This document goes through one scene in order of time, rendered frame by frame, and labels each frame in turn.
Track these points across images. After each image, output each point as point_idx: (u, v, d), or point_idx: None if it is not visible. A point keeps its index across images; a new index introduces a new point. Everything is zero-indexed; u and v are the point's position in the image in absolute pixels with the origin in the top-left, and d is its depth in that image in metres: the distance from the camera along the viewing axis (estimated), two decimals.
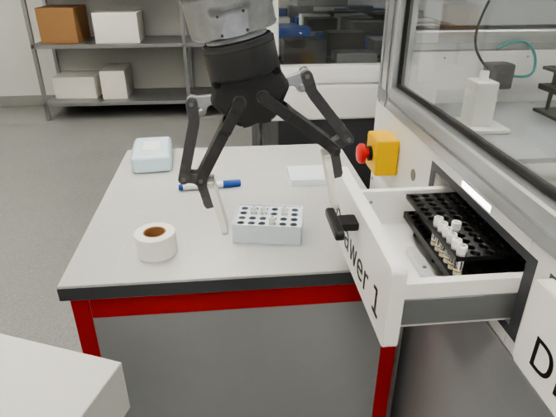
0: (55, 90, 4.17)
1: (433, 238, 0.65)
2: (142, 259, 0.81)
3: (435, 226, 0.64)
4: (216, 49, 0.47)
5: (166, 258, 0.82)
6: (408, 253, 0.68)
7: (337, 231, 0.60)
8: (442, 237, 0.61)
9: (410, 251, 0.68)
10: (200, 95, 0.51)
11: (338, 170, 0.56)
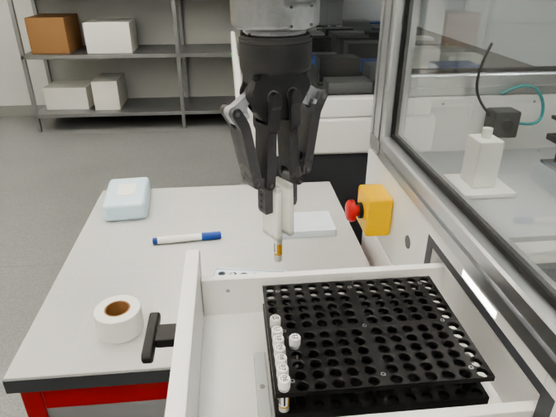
0: (46, 101, 4.08)
1: None
2: (103, 340, 0.73)
3: None
4: (275, 40, 0.46)
5: (130, 339, 0.73)
6: (254, 362, 0.58)
7: (143, 353, 0.50)
8: (274, 357, 0.51)
9: (256, 360, 0.57)
10: (234, 101, 0.49)
11: (294, 198, 0.58)
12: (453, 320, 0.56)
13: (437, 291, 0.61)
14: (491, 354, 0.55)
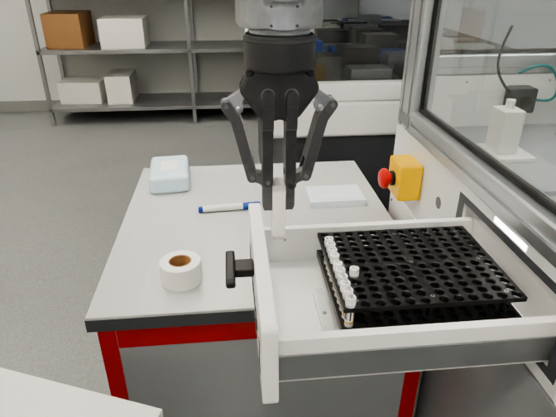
0: (60, 96, 4.16)
1: None
2: (168, 288, 0.81)
3: (334, 271, 0.62)
4: (261, 37, 0.47)
5: (192, 288, 0.82)
6: (313, 296, 0.67)
7: (227, 279, 0.58)
8: (337, 284, 0.60)
9: (315, 294, 0.66)
10: (231, 94, 0.52)
11: (290, 202, 0.57)
12: (487, 258, 0.65)
13: (471, 237, 0.70)
14: (521, 286, 0.64)
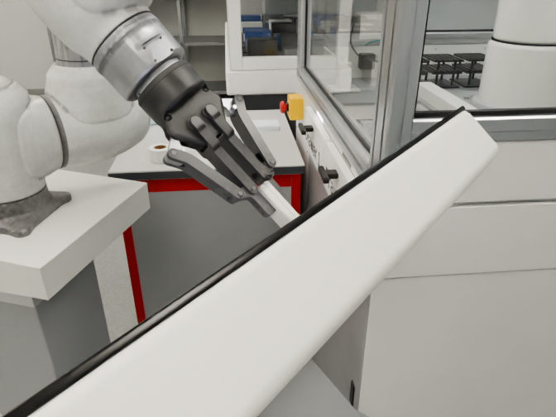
0: None
1: None
2: (153, 161, 1.46)
3: None
4: (154, 79, 0.52)
5: None
6: None
7: (302, 130, 1.26)
8: None
9: None
10: (167, 148, 0.54)
11: (281, 193, 0.58)
12: None
13: None
14: None
